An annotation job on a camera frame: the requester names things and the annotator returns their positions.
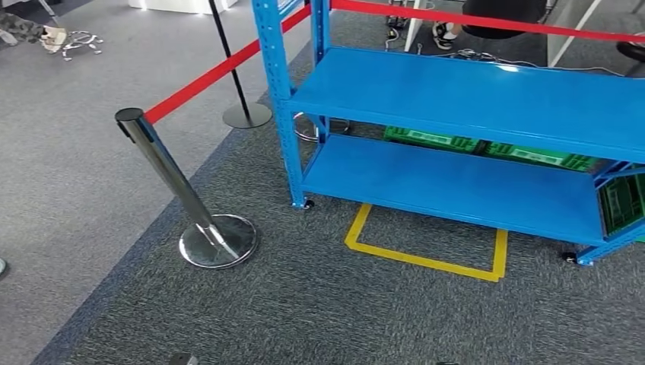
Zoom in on blue metal shelf rack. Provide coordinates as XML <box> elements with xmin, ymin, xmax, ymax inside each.
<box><xmin>252</xmin><ymin>0</ymin><xmax>645</xmax><ymax>267</ymax></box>

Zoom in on chrome round stanchion base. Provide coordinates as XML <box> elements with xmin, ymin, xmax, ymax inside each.
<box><xmin>294</xmin><ymin>111</ymin><xmax>351</xmax><ymax>144</ymax></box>

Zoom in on black barrier stanchion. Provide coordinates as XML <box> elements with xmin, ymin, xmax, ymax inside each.
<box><xmin>208</xmin><ymin>0</ymin><xmax>274</xmax><ymax>130</ymax></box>

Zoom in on folded green plastic crate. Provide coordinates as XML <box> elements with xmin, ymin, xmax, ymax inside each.
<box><xmin>485</xmin><ymin>142</ymin><xmax>599</xmax><ymax>173</ymax></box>
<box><xmin>383</xmin><ymin>125</ymin><xmax>486</xmax><ymax>154</ymax></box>

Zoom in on chrome barrier stanchion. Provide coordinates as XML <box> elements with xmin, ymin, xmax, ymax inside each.
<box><xmin>114</xmin><ymin>106</ymin><xmax>259</xmax><ymax>271</ymax></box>

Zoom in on white desk panel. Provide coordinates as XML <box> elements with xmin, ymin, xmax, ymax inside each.
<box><xmin>546</xmin><ymin>0</ymin><xmax>604</xmax><ymax>69</ymax></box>
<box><xmin>402</xmin><ymin>0</ymin><xmax>429</xmax><ymax>53</ymax></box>

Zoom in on seated person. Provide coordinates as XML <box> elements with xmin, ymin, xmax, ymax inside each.
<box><xmin>432</xmin><ymin>0</ymin><xmax>549</xmax><ymax>52</ymax></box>

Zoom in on chrome stool base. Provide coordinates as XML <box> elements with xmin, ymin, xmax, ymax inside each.
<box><xmin>59</xmin><ymin>30</ymin><xmax>105</xmax><ymax>62</ymax></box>

